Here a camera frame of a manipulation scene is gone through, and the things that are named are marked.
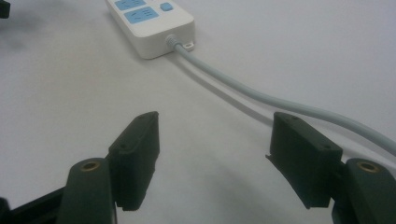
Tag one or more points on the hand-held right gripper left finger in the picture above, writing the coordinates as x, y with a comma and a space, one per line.
135, 158

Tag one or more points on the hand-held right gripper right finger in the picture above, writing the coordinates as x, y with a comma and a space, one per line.
303, 161

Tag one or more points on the white power strip blue sockets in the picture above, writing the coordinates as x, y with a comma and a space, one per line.
155, 34

